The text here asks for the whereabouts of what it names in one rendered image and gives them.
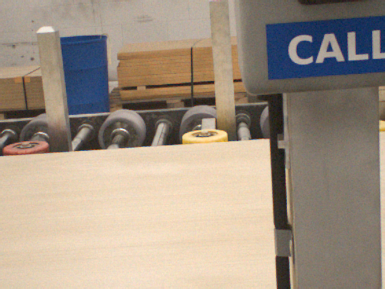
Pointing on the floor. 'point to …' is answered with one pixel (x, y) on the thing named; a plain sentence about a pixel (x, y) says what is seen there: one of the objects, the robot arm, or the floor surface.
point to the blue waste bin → (86, 73)
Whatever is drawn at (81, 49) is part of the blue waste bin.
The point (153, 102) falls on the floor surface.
